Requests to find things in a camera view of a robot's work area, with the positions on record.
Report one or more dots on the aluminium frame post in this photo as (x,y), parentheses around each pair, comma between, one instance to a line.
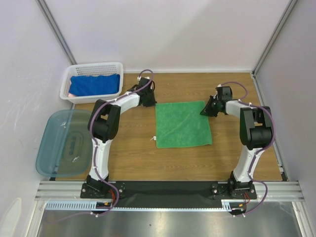
(280,25)
(43,6)

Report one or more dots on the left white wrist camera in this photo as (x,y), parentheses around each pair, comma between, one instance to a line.
(139,78)

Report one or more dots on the left aluminium frame post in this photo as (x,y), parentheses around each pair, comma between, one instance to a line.
(43,6)

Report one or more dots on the blue translucent plastic tub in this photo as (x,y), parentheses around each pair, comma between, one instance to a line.
(66,145)

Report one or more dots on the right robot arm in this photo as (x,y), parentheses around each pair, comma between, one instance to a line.
(256,133)

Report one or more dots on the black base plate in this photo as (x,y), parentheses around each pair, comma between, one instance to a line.
(178,194)

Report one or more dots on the right aluminium frame post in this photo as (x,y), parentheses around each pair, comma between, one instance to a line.
(280,25)

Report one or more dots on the green towel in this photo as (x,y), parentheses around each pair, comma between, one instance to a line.
(180,125)

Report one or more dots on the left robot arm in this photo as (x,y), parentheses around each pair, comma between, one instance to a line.
(103,127)

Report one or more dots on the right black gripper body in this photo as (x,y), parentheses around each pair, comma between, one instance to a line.
(211,106)

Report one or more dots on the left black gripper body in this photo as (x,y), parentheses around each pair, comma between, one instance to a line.
(150,100)

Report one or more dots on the white perforated plastic basket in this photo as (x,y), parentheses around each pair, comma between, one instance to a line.
(92,69)

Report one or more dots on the slotted aluminium rail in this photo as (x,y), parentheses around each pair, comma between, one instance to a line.
(65,195)

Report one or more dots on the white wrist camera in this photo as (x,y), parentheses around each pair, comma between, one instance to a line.
(218,89)
(139,78)

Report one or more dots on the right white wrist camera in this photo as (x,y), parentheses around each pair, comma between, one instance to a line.
(218,89)

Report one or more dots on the blue towel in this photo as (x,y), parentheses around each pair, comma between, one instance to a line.
(91,85)

